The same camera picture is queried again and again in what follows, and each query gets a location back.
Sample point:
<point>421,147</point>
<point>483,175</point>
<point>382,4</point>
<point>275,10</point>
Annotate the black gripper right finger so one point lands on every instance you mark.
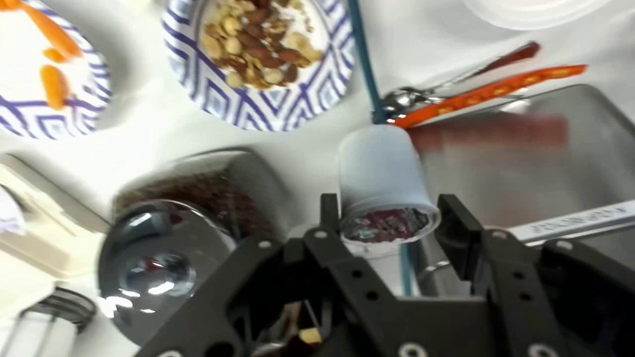
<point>499,268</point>

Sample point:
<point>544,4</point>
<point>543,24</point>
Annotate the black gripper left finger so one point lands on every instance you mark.
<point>352,292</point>

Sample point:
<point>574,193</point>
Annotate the small white coffee pod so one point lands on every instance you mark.
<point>382,187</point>

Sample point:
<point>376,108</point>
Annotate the stainless steel recycling bin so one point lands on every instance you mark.
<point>550,165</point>

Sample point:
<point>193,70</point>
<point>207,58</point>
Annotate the glass jar with chrome lid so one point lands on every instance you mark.
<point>175,225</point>

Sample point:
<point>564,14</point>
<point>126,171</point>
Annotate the metal spoon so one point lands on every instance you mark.
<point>404,100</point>

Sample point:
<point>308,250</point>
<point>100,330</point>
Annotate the patterned plate with nuts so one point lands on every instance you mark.
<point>261,64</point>

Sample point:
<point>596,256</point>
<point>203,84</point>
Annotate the beige tray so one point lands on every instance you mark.
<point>52,231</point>

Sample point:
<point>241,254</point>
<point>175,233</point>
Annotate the clear shaker with black lid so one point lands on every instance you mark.
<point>48,328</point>

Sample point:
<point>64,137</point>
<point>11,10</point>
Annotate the white bowl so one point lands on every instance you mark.
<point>533,14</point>

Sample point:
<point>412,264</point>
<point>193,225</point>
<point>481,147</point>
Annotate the patterned plate with orange snacks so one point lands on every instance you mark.
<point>54,84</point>

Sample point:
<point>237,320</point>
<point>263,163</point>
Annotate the orange handled tool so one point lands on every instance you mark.
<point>487,94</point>

